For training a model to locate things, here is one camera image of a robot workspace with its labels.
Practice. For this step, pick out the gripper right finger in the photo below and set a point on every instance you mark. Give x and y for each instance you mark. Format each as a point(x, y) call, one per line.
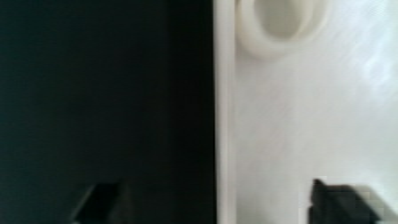
point(339, 206)

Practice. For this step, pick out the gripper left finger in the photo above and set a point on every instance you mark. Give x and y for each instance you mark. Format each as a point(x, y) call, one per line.
point(102, 209)

